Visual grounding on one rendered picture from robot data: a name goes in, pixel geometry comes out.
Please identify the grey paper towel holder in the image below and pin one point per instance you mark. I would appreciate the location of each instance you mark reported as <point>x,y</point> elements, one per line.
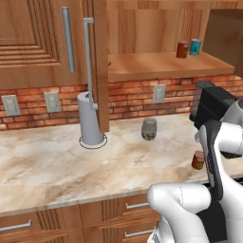
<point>90,126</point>

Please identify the black coffee machine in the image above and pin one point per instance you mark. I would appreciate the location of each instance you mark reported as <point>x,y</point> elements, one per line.
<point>212,101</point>

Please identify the wooden cabinet door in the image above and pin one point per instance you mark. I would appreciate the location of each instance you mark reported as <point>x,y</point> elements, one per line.
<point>224,38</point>
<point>31,41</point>
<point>102,63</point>

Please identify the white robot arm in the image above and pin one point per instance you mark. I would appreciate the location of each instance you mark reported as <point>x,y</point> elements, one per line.
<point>177,202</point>

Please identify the open wooden wall cabinet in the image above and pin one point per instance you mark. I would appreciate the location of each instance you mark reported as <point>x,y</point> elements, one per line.
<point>158,66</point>

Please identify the glass jar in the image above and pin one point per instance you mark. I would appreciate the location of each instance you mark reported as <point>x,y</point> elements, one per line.
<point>149,129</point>

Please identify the grey wall outlet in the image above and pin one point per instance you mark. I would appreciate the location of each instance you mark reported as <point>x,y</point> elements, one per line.
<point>52,102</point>
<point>11,105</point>
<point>159,94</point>

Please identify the wooden drawer front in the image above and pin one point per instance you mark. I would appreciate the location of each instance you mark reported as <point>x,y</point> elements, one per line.
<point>136,226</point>
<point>136,213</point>
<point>47,228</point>

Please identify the teal can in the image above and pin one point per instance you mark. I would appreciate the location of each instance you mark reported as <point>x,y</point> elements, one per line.
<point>195,47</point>

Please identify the red can with green label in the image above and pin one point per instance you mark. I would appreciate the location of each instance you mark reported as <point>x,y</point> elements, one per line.
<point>182,50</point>
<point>198,161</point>

